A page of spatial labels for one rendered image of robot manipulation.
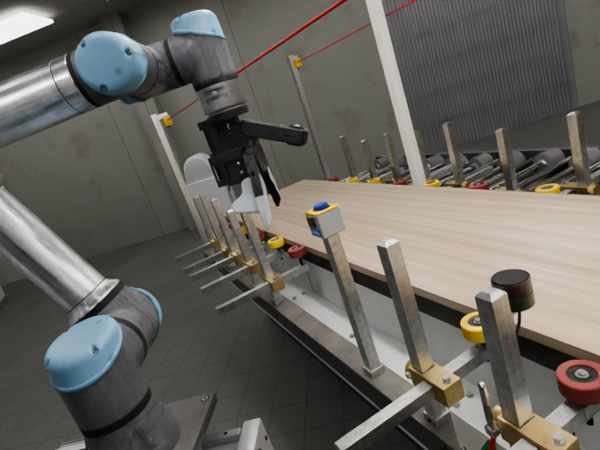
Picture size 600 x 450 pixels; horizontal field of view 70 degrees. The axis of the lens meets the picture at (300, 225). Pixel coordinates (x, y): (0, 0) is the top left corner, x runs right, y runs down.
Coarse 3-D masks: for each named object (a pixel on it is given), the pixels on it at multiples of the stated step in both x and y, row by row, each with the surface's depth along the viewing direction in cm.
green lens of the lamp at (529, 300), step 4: (532, 292) 69; (528, 296) 68; (532, 296) 69; (512, 300) 68; (516, 300) 68; (520, 300) 68; (524, 300) 68; (528, 300) 68; (532, 300) 69; (512, 304) 69; (516, 304) 68; (520, 304) 68; (524, 304) 68; (528, 304) 68; (532, 304) 69; (512, 308) 69; (516, 308) 69; (520, 308) 68; (524, 308) 68; (528, 308) 68
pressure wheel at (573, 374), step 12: (576, 360) 78; (564, 372) 76; (576, 372) 76; (588, 372) 75; (564, 384) 74; (576, 384) 73; (588, 384) 72; (564, 396) 75; (576, 396) 73; (588, 396) 72
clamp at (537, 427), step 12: (504, 420) 75; (540, 420) 73; (504, 432) 76; (516, 432) 73; (528, 432) 72; (540, 432) 71; (552, 432) 70; (564, 432) 70; (540, 444) 69; (552, 444) 68; (576, 444) 68
